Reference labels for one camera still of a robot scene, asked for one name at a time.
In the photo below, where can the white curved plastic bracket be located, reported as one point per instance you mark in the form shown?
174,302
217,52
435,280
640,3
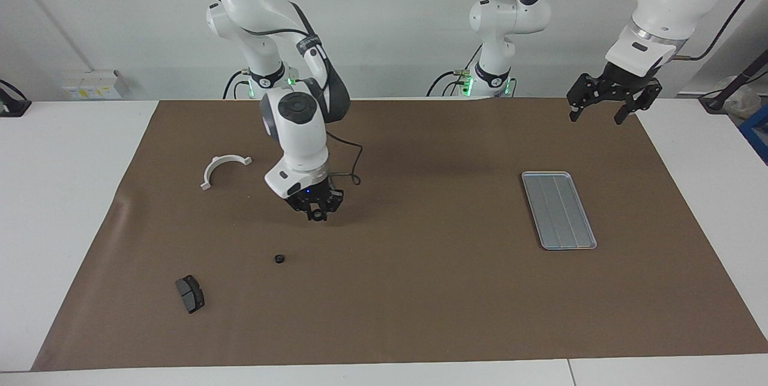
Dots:
215,163

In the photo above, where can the silver metal tray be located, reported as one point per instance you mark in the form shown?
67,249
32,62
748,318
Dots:
558,212

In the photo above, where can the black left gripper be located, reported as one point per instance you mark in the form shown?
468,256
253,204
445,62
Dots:
627,81

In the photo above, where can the black clamp mount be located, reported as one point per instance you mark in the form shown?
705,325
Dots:
15,107

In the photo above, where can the black stand pole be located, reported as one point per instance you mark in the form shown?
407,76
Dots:
714,104

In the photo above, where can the blue crate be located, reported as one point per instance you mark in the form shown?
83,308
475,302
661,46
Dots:
757,131

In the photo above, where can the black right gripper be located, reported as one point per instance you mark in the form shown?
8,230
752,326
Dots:
315,197

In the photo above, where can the white wall socket box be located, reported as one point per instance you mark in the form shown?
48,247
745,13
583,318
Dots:
96,83

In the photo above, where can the clear plastic bag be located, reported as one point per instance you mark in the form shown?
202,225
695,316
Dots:
744,98

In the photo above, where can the brown table mat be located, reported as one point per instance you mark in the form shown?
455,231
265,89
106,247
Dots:
420,302

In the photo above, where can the dark grey brake pad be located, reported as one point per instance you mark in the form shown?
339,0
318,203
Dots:
189,294

